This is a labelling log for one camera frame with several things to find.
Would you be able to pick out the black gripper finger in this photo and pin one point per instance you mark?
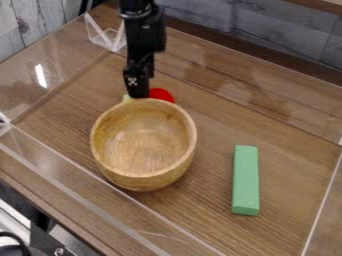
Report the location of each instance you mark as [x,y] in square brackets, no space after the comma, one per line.
[137,75]

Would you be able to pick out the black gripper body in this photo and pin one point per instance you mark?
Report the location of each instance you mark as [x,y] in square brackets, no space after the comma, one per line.
[146,35]

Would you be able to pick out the red plush fruit green leaf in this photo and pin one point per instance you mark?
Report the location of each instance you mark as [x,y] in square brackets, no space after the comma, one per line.
[162,94]

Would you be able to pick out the wooden bowl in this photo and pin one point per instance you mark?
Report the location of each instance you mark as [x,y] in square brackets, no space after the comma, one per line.
[143,141]

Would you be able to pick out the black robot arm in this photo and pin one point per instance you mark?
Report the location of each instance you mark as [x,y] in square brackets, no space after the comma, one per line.
[143,17]

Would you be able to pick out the green rectangular block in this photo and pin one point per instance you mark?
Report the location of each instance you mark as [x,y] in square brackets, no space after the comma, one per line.
[246,181]

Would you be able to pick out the black metal stand base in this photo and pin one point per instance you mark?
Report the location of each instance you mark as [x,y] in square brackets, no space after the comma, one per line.
[24,240]

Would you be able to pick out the clear acrylic corner bracket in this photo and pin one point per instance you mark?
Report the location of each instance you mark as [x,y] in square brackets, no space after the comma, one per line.
[111,39]

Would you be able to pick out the clear acrylic tray wall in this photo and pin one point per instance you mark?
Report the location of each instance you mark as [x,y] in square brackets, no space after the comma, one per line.
[183,220]

